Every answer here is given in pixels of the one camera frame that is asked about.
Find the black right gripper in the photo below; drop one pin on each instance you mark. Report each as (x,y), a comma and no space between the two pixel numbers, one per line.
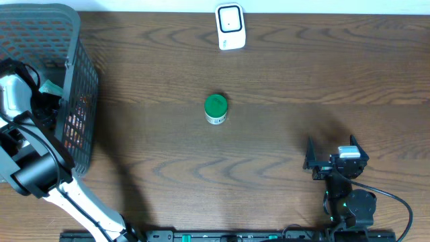
(324,168)

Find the teal wet wipes pack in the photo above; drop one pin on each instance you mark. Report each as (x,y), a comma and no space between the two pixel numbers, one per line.
(51,88)

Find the red orange snack packet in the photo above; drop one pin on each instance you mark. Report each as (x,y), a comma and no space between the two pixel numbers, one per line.
(76,124)

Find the green lid jar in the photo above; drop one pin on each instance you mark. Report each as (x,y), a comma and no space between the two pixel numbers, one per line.
(216,108)

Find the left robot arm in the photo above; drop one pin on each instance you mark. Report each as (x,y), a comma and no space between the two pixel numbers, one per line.
(34,162)

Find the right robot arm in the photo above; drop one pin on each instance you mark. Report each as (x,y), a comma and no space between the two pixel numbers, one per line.
(351,211)

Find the white barcode scanner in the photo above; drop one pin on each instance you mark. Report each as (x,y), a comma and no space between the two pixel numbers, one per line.
(230,25)

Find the grey plastic mesh basket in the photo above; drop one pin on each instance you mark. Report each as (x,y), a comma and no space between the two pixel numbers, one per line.
(47,37)

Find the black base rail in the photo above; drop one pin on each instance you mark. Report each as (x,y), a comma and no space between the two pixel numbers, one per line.
(291,235)

